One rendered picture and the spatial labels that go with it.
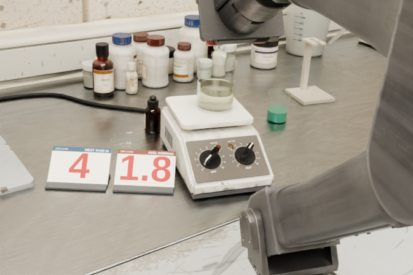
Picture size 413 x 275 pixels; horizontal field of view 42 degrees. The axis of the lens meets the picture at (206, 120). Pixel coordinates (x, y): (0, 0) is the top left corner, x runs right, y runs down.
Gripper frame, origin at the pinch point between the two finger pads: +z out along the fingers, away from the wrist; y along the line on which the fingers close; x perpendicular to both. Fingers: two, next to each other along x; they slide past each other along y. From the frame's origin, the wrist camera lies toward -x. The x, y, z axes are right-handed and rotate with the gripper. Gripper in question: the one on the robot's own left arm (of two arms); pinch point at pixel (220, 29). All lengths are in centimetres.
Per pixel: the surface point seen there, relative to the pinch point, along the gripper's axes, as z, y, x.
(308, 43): 37.6, -30.8, -5.0
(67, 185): 15.0, 21.6, 18.9
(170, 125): 17.1, 4.9, 11.2
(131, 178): 14.0, 12.2, 18.8
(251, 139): 11.7, -6.6, 14.7
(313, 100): 37.3, -30.2, 7.4
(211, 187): 8.1, 1.5, 21.2
